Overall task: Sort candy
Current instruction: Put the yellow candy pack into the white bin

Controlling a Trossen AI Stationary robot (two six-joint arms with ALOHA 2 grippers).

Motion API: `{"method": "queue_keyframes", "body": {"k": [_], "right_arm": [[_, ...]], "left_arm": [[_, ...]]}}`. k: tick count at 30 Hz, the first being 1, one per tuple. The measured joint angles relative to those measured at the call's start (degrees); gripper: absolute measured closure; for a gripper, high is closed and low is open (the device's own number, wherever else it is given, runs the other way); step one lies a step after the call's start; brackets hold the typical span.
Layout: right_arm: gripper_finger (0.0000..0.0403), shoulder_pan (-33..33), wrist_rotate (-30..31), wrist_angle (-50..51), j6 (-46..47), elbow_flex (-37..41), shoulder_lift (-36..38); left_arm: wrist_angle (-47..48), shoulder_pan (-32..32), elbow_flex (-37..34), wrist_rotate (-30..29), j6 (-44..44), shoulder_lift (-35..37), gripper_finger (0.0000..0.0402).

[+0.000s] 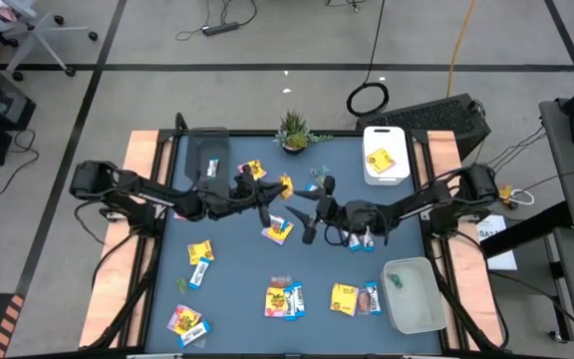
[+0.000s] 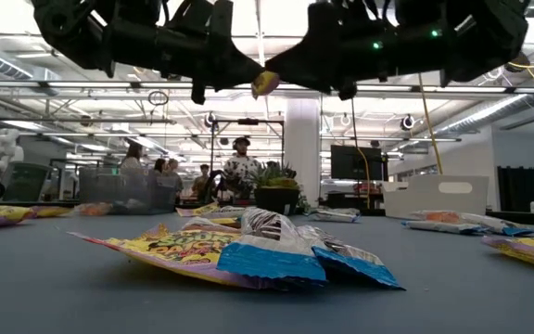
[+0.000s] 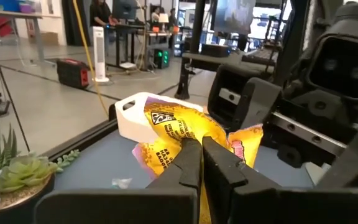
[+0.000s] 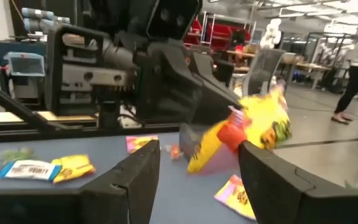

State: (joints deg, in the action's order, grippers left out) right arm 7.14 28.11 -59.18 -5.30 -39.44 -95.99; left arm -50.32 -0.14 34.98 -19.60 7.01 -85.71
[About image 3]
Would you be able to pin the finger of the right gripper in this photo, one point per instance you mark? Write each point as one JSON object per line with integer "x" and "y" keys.
{"x": 256, "y": 99}
{"x": 350, "y": 158}

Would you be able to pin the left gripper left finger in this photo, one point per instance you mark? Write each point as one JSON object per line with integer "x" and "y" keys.
{"x": 172, "y": 186}

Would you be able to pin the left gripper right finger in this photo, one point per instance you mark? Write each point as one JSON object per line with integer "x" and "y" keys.
{"x": 228, "y": 180}

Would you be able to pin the green gummy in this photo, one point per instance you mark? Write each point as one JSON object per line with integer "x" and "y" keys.
{"x": 121, "y": 183}

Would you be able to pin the yellow Sour Patch candy bag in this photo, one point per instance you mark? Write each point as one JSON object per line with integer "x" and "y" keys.
{"x": 179, "y": 124}

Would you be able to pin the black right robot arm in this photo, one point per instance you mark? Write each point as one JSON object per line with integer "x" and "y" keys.
{"x": 292, "y": 43}

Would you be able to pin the black low table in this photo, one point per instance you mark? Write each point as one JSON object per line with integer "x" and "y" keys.
{"x": 204, "y": 59}

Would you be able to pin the black pole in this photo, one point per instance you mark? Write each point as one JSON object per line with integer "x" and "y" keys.
{"x": 197, "y": 25}

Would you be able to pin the green lit computer tower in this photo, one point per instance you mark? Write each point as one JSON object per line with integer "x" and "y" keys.
{"x": 162, "y": 58}

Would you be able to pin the person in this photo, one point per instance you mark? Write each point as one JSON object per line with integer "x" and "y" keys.
{"x": 172, "y": 17}
{"x": 99, "y": 12}
{"x": 156, "y": 14}

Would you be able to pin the black desk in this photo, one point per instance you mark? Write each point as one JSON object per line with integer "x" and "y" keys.
{"x": 126, "y": 29}

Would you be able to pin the white tower fan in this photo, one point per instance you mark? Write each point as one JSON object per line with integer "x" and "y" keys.
{"x": 100, "y": 53}

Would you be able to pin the black red equipment box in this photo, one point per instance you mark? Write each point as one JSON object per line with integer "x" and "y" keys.
{"x": 71, "y": 73}

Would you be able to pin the potted succulent plant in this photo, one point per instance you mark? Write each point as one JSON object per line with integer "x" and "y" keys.
{"x": 20, "y": 171}

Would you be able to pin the black desk monitor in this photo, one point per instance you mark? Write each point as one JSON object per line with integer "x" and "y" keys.
{"x": 123, "y": 8}

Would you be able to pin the cardboard box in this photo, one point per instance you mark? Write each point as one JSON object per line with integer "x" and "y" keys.
{"x": 49, "y": 39}

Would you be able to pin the grey work table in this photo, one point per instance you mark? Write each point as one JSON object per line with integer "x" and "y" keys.
{"x": 11, "y": 15}

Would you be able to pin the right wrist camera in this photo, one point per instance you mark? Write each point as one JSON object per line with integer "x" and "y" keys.
{"x": 343, "y": 68}

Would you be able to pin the large wall screen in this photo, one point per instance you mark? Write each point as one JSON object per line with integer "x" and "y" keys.
{"x": 233, "y": 15}

